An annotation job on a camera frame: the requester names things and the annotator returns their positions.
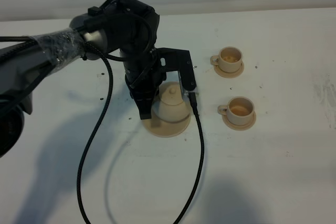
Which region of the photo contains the near beige cup saucer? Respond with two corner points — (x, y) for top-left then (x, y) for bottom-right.
(222, 112), (257, 131)

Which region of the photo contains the beige cup saucer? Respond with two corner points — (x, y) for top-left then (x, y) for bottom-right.
(222, 112), (257, 131)
(214, 62), (244, 78)

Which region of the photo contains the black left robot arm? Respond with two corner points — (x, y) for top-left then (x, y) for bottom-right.
(1, 0), (160, 155)

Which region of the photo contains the black braided left camera cable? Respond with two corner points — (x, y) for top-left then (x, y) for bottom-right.
(0, 11), (205, 224)

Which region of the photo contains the far beige cup saucer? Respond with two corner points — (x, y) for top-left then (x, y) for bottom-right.
(214, 62), (244, 78)

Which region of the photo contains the far beige teacup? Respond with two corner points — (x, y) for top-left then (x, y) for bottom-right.
(210, 47), (242, 72)

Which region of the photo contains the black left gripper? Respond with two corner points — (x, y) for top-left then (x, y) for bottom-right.
(123, 48), (166, 128)

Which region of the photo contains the beige ceramic teapot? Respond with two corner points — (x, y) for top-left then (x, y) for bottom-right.
(152, 82), (191, 123)

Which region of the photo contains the near beige teacup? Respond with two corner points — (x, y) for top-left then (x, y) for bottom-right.
(217, 97), (255, 125)

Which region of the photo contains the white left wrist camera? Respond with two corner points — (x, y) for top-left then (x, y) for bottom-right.
(155, 48), (197, 100)

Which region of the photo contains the beige teacup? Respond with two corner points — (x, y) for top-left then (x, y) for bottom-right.
(217, 97), (255, 125)
(210, 47), (242, 72)

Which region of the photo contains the large beige teapot saucer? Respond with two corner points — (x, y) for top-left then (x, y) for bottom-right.
(142, 109), (191, 137)

